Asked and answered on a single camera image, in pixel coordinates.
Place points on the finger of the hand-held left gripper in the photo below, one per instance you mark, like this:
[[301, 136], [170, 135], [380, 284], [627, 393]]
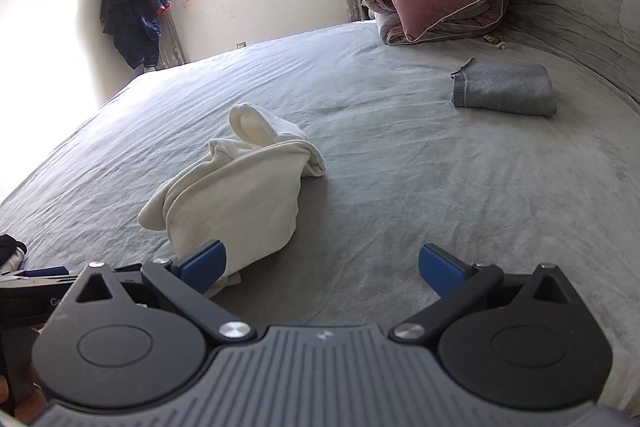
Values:
[[45, 272]]

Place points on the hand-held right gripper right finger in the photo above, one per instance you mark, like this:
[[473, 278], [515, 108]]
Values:
[[440, 267]]

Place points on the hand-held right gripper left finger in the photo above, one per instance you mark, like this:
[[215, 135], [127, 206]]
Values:
[[205, 264]]

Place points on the white printed sweatshirt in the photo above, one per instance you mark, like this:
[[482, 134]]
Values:
[[240, 197]]

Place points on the pile of dark and white clothes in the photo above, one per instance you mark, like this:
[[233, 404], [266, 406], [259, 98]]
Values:
[[10, 249]]

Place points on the grey bed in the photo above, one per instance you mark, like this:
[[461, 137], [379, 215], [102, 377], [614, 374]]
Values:
[[400, 157]]

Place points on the folded grey sweater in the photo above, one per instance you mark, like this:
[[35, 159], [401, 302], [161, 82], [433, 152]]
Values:
[[505, 89]]

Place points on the dark blue hanging jacket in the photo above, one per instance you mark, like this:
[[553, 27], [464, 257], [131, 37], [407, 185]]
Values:
[[130, 7]]

